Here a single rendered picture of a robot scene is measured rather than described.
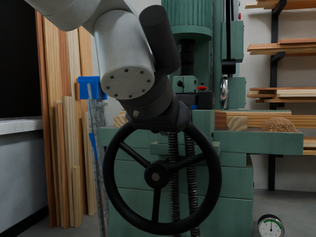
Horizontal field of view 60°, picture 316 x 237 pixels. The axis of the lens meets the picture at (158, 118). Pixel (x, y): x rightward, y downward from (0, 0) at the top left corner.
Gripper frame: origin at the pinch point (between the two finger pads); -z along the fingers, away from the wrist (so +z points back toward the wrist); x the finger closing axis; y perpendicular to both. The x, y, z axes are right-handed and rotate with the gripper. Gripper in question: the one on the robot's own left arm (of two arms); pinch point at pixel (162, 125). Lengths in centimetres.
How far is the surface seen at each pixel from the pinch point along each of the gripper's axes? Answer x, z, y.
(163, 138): -4.4, -16.0, 3.5
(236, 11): 8, -38, 73
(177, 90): -7.0, -27.2, 25.9
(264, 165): 35, -277, 88
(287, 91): 48, -197, 138
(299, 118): 31, -36, 23
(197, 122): 4.0, -13.8, 7.9
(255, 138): 18.4, -24.4, 9.9
